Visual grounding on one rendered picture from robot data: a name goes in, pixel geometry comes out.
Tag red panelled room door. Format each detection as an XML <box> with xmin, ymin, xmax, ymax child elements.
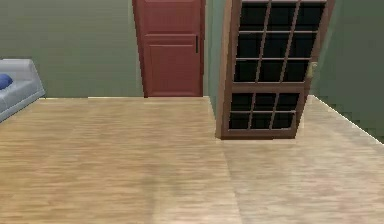
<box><xmin>131</xmin><ymin>0</ymin><xmax>207</xmax><ymax>98</ymax></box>

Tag brown glazed room door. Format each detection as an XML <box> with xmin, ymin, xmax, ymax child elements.
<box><xmin>215</xmin><ymin>0</ymin><xmax>336</xmax><ymax>141</ymax></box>

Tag brass door knob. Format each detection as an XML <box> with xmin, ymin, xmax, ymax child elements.
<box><xmin>305</xmin><ymin>61</ymin><xmax>318</xmax><ymax>80</ymax></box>

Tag grey sofa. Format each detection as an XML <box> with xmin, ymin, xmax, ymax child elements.
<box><xmin>0</xmin><ymin>58</ymin><xmax>46</xmax><ymax>123</ymax></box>

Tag blue cushion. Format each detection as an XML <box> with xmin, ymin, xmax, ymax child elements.
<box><xmin>0</xmin><ymin>73</ymin><xmax>14</xmax><ymax>91</ymax></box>

